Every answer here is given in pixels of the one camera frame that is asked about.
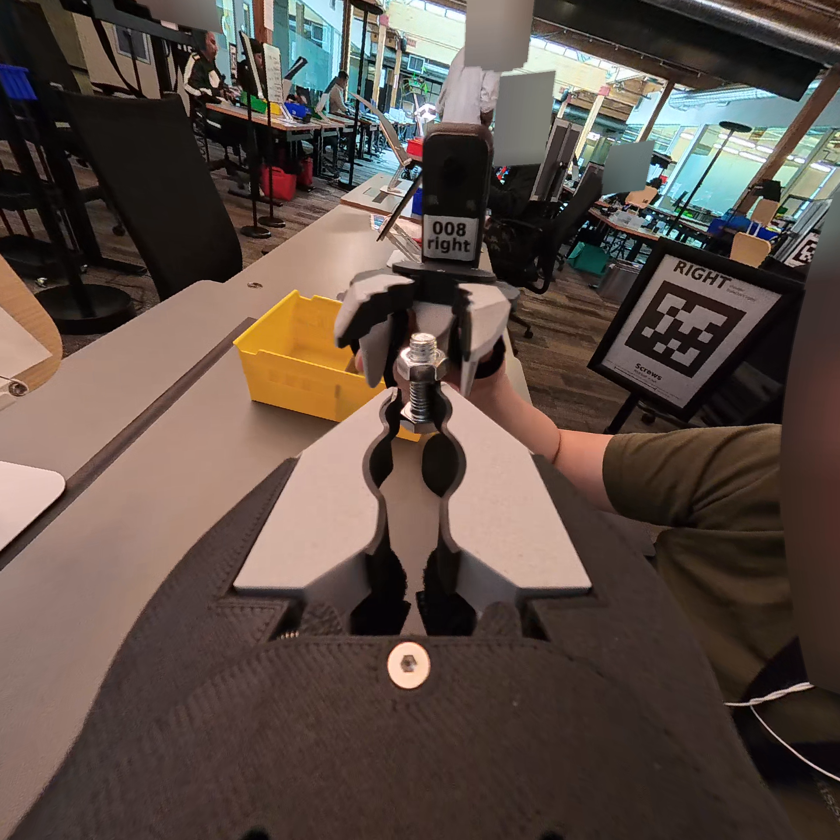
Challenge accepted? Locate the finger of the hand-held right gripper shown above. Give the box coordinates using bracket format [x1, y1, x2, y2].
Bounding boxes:
[451, 282, 514, 396]
[333, 272, 421, 389]

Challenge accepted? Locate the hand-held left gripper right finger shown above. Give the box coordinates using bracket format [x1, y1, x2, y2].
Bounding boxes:
[416, 387, 595, 618]

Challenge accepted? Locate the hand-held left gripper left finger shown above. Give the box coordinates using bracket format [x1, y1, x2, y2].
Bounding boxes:
[233, 387, 411, 618]

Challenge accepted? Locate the steel hex nut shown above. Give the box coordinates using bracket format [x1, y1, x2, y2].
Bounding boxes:
[395, 348, 448, 383]

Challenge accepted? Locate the yellow plastic bin with divider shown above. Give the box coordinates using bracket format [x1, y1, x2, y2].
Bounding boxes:
[233, 290, 424, 442]

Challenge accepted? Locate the steel hex bolt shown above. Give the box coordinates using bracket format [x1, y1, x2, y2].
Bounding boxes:
[398, 332, 450, 435]

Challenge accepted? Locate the person's right forearm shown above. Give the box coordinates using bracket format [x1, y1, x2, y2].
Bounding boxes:
[533, 423, 621, 509]

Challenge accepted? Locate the person's right hand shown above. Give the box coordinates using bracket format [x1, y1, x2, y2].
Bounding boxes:
[453, 361, 560, 462]

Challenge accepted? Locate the black tablet on white stand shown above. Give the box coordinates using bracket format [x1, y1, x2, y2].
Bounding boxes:
[375, 177, 424, 263]

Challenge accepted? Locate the grey trash can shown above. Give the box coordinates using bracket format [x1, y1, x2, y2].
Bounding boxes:
[600, 260, 647, 303]

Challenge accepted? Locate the framed marker sign on stand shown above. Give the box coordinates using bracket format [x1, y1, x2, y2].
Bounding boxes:
[586, 235, 809, 435]

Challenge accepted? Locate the wooden chair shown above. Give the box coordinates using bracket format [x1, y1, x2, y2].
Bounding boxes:
[730, 231, 773, 268]

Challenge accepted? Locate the black round-base stand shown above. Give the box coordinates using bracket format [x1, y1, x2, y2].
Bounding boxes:
[39, 85, 139, 337]

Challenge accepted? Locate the black floor lamp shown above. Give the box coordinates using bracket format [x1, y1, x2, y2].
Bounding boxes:
[672, 120, 754, 240]

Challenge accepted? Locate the instruction board on white stand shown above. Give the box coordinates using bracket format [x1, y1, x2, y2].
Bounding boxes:
[0, 252, 67, 555]

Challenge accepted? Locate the black stanchion post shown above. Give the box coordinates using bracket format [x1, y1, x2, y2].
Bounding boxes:
[239, 98, 272, 241]
[259, 118, 287, 229]

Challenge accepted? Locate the white cable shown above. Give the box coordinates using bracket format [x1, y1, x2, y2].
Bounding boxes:
[725, 681, 840, 785]

